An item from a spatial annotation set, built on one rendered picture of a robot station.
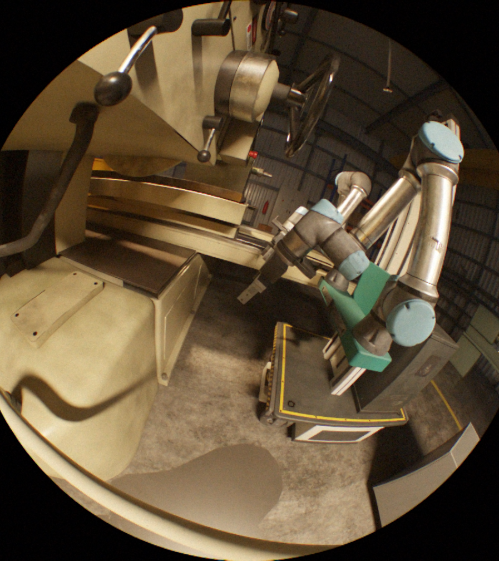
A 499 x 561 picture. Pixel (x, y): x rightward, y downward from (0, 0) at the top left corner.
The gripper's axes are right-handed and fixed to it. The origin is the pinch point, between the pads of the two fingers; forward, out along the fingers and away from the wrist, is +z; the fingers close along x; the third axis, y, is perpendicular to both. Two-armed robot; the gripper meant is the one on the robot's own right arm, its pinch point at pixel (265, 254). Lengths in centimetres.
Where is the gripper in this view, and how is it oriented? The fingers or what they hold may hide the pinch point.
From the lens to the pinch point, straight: 92.7
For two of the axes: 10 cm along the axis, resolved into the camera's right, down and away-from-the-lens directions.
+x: 0.1, -2.8, 9.6
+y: 7.5, 6.4, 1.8
